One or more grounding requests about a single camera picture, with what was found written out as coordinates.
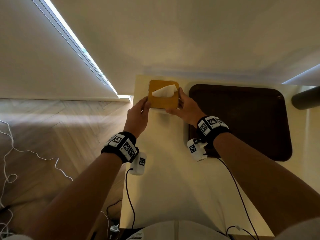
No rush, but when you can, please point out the person's right hand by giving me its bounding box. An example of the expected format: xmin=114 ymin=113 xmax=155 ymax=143
xmin=165 ymin=87 xmax=207 ymax=128

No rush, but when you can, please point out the person's left hand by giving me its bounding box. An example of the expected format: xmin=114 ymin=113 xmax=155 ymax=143
xmin=123 ymin=96 xmax=152 ymax=139

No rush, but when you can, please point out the yellow square tissue box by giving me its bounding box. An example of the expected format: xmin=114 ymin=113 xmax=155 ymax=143
xmin=148 ymin=79 xmax=180 ymax=110

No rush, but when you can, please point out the person's left forearm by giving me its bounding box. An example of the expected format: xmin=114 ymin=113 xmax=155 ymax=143
xmin=24 ymin=152 xmax=123 ymax=240

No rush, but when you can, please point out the person's right forearm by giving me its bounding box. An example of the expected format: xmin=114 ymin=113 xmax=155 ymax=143
xmin=213 ymin=132 xmax=320 ymax=238

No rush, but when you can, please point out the white tissue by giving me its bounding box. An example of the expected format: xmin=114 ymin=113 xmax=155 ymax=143
xmin=152 ymin=84 xmax=178 ymax=98

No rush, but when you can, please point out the black wristband with marker tags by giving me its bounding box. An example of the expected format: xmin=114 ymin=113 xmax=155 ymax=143
xmin=196 ymin=115 xmax=232 ymax=145
xmin=101 ymin=131 xmax=140 ymax=164

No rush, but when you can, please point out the dark brown tray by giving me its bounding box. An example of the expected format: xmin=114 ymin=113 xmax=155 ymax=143
xmin=188 ymin=84 xmax=293 ymax=162

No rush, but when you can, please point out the white shirt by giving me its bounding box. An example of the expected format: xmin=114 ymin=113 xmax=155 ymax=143
xmin=0 ymin=217 xmax=320 ymax=240

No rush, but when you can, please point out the dark grey cylindrical pole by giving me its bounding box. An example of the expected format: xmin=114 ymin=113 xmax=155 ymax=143
xmin=291 ymin=86 xmax=320 ymax=110

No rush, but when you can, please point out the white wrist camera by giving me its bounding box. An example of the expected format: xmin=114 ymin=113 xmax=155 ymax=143
xmin=187 ymin=138 xmax=208 ymax=162
xmin=129 ymin=151 xmax=147 ymax=176

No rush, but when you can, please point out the black camera cable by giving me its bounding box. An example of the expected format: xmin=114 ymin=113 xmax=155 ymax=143
xmin=124 ymin=168 xmax=136 ymax=230
xmin=215 ymin=157 xmax=260 ymax=240

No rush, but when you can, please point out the thin black floor cable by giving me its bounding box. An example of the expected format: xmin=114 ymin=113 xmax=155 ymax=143
xmin=106 ymin=199 xmax=123 ymax=223

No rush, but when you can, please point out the black cable with white connector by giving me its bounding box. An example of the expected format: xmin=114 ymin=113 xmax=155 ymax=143
xmin=226 ymin=225 xmax=256 ymax=240

